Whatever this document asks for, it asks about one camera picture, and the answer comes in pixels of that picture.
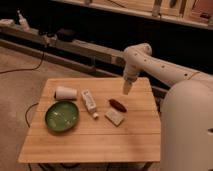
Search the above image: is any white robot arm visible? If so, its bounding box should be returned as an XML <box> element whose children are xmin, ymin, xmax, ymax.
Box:
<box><xmin>123</xmin><ymin>43</ymin><xmax>213</xmax><ymax>171</ymax></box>

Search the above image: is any black box on ledge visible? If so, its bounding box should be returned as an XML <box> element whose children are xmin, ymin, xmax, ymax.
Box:
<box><xmin>56</xmin><ymin>28</ymin><xmax>75</xmax><ymax>42</ymax></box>

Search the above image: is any white paper cup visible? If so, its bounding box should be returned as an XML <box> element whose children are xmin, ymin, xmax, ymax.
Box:
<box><xmin>55</xmin><ymin>86</ymin><xmax>77</xmax><ymax>100</ymax></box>

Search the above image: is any white tube with cap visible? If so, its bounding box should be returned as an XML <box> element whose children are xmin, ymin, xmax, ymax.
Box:
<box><xmin>81</xmin><ymin>89</ymin><xmax>99</xmax><ymax>119</ymax></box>

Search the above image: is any wooden table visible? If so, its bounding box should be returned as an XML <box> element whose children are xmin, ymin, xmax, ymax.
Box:
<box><xmin>18</xmin><ymin>78</ymin><xmax>160</xmax><ymax>163</ymax></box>

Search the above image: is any black floor cable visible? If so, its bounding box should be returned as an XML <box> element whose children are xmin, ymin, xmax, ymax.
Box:
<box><xmin>0</xmin><ymin>49</ymin><xmax>46</xmax><ymax>75</ymax></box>

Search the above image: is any white spray bottle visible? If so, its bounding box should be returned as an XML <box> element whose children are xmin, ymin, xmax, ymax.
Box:
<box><xmin>17</xmin><ymin>11</ymin><xmax>30</xmax><ymax>31</ymax></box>

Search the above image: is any green bowl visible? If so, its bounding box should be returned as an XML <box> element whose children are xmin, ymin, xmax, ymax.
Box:
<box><xmin>45</xmin><ymin>101</ymin><xmax>79</xmax><ymax>132</ymax></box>

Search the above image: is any long grey ledge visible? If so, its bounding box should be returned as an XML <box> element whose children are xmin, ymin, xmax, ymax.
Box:
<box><xmin>0</xmin><ymin>23</ymin><xmax>213</xmax><ymax>88</ymax></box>

